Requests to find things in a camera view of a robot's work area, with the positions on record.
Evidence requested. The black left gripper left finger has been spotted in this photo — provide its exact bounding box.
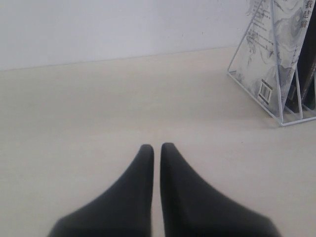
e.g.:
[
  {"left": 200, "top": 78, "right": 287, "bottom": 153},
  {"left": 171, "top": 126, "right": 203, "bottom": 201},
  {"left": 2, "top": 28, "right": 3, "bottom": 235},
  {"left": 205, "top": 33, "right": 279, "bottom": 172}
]
[{"left": 48, "top": 144, "right": 154, "bottom": 237}]

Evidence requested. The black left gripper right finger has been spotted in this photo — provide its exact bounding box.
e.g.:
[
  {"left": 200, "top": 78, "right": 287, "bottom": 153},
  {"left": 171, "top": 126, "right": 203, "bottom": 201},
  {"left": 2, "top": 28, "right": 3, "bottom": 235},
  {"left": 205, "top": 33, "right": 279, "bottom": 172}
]
[{"left": 160, "top": 143, "right": 281, "bottom": 237}]

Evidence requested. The dark brown spine book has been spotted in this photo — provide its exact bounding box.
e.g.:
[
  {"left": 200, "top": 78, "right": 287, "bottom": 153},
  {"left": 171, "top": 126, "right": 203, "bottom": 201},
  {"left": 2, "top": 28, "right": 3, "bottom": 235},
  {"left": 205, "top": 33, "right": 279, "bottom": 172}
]
[{"left": 285, "top": 4, "right": 316, "bottom": 113}]

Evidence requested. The grey white spine book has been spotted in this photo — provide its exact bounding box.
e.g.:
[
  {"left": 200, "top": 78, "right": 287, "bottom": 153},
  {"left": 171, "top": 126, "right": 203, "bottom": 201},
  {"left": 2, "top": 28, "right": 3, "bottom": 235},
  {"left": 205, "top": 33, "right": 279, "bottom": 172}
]
[{"left": 234, "top": 0, "right": 315, "bottom": 116}]

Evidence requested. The white wire book rack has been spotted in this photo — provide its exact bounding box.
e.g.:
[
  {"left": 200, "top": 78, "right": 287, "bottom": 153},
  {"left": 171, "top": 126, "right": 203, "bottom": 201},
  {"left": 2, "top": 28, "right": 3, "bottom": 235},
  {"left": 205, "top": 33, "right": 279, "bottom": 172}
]
[{"left": 227, "top": 0, "right": 316, "bottom": 126}]

